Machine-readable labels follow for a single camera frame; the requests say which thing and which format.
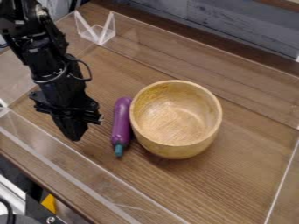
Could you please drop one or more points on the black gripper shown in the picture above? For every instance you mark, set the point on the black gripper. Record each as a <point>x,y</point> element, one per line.
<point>63,99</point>

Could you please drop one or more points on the purple toy eggplant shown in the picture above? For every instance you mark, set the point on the purple toy eggplant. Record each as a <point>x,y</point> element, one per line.
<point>121,136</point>

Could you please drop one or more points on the brown wooden bowl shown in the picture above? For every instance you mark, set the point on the brown wooden bowl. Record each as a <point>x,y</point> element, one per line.
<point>177,117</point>

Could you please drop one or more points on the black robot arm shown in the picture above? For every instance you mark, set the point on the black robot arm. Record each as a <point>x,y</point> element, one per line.
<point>41,46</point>

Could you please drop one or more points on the clear acrylic tray wall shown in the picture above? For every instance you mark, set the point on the clear acrylic tray wall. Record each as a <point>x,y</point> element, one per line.
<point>89,188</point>

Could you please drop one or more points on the clear acrylic corner bracket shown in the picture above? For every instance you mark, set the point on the clear acrylic corner bracket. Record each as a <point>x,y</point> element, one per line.
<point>98,34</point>

